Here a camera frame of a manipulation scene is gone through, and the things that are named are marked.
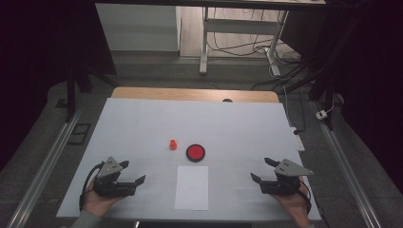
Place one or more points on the white cabinet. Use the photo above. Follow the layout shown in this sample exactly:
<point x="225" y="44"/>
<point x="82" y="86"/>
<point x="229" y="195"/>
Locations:
<point x="136" y="28"/>

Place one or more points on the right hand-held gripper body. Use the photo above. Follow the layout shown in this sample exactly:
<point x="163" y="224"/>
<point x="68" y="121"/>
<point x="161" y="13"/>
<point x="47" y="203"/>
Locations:
<point x="282" y="186"/>

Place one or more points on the round red ink pad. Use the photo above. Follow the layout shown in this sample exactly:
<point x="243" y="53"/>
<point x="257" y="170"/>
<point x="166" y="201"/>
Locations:
<point x="195" y="153"/>

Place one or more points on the dark table grommet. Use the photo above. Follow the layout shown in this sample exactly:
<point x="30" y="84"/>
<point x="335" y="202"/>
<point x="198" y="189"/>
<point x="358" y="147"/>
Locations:
<point x="227" y="100"/>

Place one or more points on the white desk frame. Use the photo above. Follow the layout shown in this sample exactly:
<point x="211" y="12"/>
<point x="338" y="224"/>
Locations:
<point x="203" y="41"/>

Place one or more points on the white adapter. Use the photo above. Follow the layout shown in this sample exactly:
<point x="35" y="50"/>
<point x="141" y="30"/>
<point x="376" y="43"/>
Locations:
<point x="321" y="115"/>

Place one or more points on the black metal stand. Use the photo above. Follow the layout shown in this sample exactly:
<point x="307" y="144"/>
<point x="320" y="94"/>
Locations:
<point x="70" y="91"/>

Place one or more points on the white power strip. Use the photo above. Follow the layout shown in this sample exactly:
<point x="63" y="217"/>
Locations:
<point x="298" y="141"/>

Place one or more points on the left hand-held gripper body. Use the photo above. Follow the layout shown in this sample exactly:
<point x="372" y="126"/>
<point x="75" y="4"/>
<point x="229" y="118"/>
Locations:
<point x="109" y="186"/>

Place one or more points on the dark curtain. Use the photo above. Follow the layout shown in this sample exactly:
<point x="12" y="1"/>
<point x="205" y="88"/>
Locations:
<point x="38" y="47"/>
<point x="374" y="63"/>

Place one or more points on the aluminium rail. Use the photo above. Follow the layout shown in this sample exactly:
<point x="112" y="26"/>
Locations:
<point x="47" y="167"/>
<point x="345" y="164"/>

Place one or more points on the person's left hand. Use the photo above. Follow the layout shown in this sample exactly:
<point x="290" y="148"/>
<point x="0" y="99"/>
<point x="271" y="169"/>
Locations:
<point x="95" y="204"/>

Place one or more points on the white paper sheet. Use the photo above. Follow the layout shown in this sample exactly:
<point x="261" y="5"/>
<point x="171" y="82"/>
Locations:
<point x="191" y="190"/>

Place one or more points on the black floor frame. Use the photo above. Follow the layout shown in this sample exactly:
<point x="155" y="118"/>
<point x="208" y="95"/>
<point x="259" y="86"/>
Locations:
<point x="79" y="134"/>

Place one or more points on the person's right hand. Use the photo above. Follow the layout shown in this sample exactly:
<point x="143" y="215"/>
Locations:
<point x="296" y="207"/>

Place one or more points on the white table cover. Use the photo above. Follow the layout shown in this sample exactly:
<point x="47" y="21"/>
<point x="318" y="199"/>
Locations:
<point x="190" y="123"/>

